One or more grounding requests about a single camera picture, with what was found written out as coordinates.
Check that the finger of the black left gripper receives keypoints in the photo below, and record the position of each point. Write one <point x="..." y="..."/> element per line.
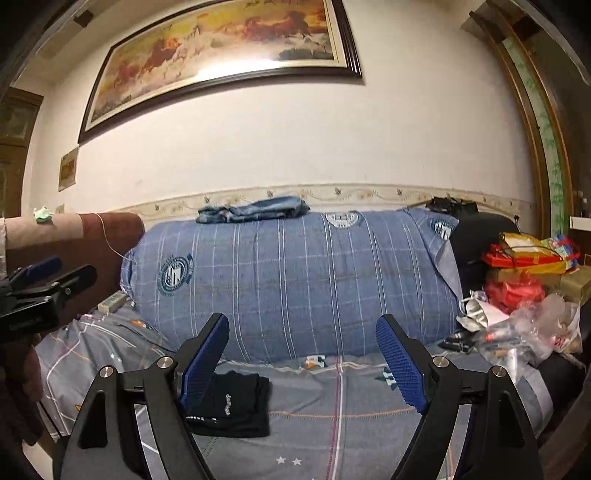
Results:
<point x="33" y="273"/>
<point x="65" y="287"/>

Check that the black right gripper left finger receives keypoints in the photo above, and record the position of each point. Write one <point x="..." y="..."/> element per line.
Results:
<point x="105" y="441"/>

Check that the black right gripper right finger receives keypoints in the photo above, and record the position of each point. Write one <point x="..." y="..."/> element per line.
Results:
<point x="499" y="442"/>

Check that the black pants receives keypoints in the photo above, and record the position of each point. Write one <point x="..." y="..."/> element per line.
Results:
<point x="235" y="405"/>

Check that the brown wooden headboard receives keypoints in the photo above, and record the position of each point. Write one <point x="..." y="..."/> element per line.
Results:
<point x="77" y="239"/>

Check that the green small object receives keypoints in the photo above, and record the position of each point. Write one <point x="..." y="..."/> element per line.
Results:
<point x="42" y="215"/>

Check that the clutter pile of bags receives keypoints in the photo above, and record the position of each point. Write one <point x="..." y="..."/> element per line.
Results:
<point x="528" y="306"/>

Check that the grey patterned bed sheet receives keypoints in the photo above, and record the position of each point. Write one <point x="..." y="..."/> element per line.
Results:
<point x="346" y="420"/>

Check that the wooden cabinet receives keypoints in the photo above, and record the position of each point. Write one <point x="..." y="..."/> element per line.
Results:
<point x="19" y="110"/>

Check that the folded blue jeans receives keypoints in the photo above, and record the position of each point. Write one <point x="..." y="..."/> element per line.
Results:
<point x="284" y="207"/>

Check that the blue plaid rolled quilt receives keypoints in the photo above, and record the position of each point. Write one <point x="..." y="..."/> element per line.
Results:
<point x="297" y="287"/>

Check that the black bag on bed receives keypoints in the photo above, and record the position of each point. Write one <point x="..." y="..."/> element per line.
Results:
<point x="472" y="237"/>

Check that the framed horse painting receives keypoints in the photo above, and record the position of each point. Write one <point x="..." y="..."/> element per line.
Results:
<point x="213" y="44"/>

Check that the small wall calendar picture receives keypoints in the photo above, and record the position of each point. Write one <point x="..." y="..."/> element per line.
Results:
<point x="68" y="169"/>

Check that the wooden door frame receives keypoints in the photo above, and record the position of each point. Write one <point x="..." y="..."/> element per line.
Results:
<point x="551" y="87"/>

